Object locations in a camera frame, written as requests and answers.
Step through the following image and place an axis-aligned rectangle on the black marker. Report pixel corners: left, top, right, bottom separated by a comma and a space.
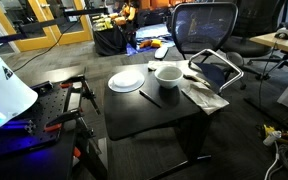
138, 89, 163, 109

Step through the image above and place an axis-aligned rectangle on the white bowl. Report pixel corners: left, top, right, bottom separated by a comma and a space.
154, 65, 184, 90

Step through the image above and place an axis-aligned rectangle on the white plate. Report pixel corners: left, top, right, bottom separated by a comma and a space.
107, 69, 146, 94

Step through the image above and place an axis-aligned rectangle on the small black table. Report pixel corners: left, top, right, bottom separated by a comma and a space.
103, 59, 218, 180

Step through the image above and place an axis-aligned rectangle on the grey oval pad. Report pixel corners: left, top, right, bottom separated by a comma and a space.
154, 45, 170, 61

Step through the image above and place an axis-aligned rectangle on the orange floor object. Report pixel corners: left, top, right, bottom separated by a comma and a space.
138, 39, 153, 50

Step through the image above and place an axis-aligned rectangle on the yellow block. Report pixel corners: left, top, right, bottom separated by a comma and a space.
150, 38, 163, 49

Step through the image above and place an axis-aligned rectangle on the beige brush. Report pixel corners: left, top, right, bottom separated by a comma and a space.
183, 73, 212, 89

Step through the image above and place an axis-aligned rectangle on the long black orange clamp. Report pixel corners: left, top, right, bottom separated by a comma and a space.
58, 67, 102, 116

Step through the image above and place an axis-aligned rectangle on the blue tarp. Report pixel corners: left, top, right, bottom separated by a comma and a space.
126, 22, 178, 57

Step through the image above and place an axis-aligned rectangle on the black draped table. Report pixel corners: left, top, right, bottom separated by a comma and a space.
92, 13, 139, 57

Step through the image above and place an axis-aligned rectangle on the crumpled beige cloth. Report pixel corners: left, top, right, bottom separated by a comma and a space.
180, 81, 230, 116

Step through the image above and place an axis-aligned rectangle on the orange toy pile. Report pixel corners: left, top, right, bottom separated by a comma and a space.
108, 2, 138, 27

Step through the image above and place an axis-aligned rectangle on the yellow objects pile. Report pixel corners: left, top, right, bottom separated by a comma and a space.
92, 14, 114, 33

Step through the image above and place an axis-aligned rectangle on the short black orange clamp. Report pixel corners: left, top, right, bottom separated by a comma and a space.
43, 108, 96, 139

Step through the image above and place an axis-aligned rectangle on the mesh office chair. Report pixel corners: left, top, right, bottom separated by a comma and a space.
170, 1, 245, 95

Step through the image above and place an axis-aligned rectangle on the yellow framed glass door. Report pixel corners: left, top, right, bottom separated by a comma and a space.
37, 0, 94, 46
0, 0, 58, 53

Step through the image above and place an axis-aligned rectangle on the black office chair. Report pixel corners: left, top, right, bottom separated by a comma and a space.
221, 0, 288, 82

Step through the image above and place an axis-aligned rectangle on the black robot stand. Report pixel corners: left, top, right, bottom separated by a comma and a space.
0, 126, 109, 180

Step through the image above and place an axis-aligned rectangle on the long black metal bar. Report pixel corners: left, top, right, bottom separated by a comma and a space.
0, 7, 109, 46

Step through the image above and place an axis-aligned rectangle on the yellow tool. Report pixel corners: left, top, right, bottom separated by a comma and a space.
257, 124, 288, 145

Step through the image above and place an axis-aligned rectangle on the grey device on desk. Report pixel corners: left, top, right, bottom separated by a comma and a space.
273, 27, 288, 41

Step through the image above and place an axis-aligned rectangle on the black floor cable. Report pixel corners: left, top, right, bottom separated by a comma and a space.
13, 19, 82, 73

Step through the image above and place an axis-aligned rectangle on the thin black hanging cable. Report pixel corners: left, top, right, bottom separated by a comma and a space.
258, 39, 279, 108

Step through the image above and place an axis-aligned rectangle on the white plug with cable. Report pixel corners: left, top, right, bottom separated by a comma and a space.
262, 130, 283, 180

